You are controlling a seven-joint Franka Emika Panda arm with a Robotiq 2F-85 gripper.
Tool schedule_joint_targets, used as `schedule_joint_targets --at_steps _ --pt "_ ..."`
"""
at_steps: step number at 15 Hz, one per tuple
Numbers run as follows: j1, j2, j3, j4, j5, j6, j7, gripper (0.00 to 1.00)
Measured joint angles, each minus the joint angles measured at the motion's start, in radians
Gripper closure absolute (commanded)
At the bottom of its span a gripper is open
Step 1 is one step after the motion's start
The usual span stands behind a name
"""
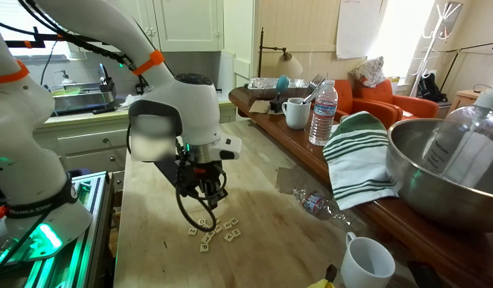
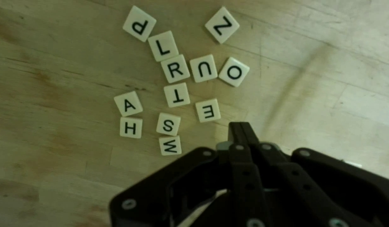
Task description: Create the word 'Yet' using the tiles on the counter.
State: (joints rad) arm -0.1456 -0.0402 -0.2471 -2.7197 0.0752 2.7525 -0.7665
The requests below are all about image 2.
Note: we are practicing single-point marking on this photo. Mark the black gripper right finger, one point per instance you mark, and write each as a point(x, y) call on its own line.
point(337, 181)

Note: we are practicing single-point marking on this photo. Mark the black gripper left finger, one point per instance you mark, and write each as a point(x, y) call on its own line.
point(151, 193)

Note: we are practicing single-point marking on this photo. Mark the white letter tile E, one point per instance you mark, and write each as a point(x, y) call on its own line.
point(207, 110)

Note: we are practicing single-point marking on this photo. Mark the white letter tile T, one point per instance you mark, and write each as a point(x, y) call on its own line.
point(176, 95)

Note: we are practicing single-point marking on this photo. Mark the white letter tile W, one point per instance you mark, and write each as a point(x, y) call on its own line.
point(170, 145)

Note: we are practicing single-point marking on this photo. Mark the white letter tile H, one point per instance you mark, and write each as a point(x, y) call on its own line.
point(130, 128)

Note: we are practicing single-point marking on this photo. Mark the white letter tile S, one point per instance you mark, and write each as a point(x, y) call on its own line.
point(168, 124)

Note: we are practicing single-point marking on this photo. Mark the white letter tile A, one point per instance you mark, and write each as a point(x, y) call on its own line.
point(127, 104)

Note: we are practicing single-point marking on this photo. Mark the white letter tile R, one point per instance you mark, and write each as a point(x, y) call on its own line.
point(175, 69)

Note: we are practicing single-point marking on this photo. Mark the white letter tile U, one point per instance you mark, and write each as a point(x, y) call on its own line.
point(203, 69)

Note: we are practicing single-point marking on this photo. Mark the white letter tile O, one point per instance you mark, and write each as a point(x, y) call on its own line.
point(233, 71)

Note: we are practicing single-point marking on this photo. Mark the white letter tile L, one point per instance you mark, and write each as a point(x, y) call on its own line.
point(162, 46)

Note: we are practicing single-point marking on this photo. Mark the white letter tile P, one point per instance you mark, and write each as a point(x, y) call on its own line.
point(138, 23)

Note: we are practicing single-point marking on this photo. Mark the white letter tile Z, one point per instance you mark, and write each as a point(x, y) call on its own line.
point(221, 24)

